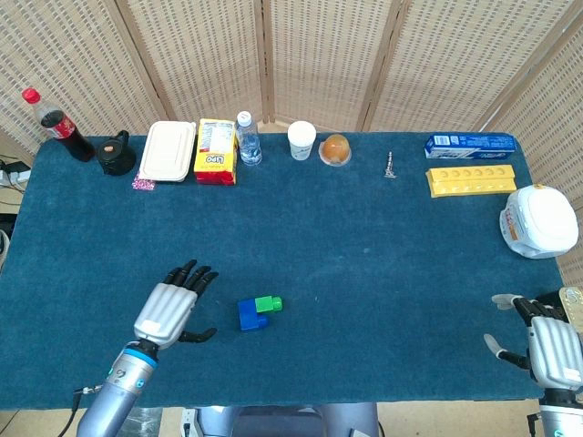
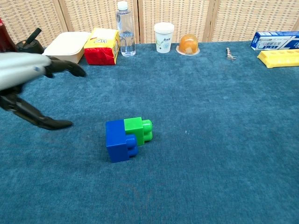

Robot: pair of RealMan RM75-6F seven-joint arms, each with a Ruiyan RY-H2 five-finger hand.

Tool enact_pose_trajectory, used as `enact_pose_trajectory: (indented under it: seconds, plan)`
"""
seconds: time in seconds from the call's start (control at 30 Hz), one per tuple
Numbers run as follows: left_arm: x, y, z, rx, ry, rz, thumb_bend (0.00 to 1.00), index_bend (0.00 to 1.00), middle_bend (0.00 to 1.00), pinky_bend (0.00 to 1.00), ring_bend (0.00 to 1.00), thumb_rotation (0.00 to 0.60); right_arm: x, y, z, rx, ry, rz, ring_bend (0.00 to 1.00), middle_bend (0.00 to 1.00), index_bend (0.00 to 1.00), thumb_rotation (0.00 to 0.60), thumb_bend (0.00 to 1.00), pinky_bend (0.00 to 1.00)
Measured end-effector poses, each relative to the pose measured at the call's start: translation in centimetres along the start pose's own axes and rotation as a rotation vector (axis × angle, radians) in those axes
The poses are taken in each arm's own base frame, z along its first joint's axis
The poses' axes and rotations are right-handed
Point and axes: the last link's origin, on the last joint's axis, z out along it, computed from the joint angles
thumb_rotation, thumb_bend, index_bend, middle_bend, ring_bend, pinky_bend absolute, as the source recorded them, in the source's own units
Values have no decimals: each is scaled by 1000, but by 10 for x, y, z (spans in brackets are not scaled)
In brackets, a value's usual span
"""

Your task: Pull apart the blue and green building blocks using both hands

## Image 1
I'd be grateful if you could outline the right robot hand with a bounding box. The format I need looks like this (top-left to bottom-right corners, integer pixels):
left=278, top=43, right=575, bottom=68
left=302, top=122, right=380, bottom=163
left=483, top=293, right=583, bottom=391

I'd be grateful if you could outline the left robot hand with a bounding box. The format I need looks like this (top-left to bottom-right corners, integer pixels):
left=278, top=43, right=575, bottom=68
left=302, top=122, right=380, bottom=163
left=133, top=259, right=220, bottom=351

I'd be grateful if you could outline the blue toy block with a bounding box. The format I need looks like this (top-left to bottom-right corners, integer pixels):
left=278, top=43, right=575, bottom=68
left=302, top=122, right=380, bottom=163
left=237, top=298, right=271, bottom=332

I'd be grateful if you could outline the green toy block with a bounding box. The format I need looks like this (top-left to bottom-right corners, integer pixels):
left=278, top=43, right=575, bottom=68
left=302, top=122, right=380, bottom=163
left=255, top=295, right=283, bottom=314

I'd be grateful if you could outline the dark packet at edge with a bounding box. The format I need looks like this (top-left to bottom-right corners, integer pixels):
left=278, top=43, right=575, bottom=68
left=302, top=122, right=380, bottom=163
left=535, top=286, right=583, bottom=336

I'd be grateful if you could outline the white round container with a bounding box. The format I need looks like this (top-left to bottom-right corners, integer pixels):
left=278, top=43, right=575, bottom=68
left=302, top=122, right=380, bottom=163
left=499, top=184, right=579, bottom=259

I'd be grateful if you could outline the pink patterned small packet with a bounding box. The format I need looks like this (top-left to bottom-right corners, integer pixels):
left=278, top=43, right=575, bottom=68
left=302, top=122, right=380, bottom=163
left=131, top=172, right=158, bottom=192

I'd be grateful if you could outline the grey robot torso base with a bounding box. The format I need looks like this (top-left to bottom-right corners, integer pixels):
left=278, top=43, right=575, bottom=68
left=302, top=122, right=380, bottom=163
left=181, top=402, right=382, bottom=437

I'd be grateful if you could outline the black round jar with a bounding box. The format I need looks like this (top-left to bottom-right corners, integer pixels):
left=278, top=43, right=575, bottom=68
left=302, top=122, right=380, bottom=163
left=97, top=129, right=138, bottom=177

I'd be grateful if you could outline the beige lidded lunch box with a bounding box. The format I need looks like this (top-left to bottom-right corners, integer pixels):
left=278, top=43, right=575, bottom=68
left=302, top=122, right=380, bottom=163
left=138, top=120, right=198, bottom=184

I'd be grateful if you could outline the blue carpet table cover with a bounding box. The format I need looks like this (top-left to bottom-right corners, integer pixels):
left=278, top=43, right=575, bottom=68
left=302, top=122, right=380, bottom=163
left=0, top=131, right=583, bottom=411

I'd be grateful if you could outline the yellow plastic holder tray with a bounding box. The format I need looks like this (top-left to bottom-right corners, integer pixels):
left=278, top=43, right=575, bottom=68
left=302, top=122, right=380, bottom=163
left=425, top=164, right=518, bottom=198

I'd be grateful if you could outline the clear water bottle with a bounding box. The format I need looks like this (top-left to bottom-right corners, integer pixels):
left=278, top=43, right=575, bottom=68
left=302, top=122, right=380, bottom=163
left=234, top=110, right=263, bottom=168

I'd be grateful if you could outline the white power strip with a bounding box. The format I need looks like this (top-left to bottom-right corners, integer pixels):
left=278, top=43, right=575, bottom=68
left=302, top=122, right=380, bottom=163
left=0, top=161, right=32, bottom=186

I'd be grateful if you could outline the cola bottle red cap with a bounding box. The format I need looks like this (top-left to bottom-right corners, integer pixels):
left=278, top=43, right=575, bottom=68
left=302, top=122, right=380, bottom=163
left=21, top=87, right=96, bottom=163

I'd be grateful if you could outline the blue white toothpaste box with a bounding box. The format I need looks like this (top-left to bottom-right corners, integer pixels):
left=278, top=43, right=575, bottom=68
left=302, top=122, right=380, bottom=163
left=424, top=132, right=518, bottom=160

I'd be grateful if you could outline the white paper cup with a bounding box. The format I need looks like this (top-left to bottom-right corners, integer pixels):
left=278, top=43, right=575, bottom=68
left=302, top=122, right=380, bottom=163
left=287, top=120, right=317, bottom=161

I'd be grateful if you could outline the orange jelly cup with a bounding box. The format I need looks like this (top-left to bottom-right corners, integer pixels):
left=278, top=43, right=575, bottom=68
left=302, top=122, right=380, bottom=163
left=318, top=134, right=354, bottom=168

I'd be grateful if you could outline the woven bamboo folding screen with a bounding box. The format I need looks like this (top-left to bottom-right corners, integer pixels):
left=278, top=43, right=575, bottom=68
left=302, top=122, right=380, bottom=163
left=0, top=0, right=583, bottom=288

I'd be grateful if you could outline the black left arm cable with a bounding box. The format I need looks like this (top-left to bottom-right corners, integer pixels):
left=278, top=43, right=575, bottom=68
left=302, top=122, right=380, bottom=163
left=56, top=385, right=104, bottom=437

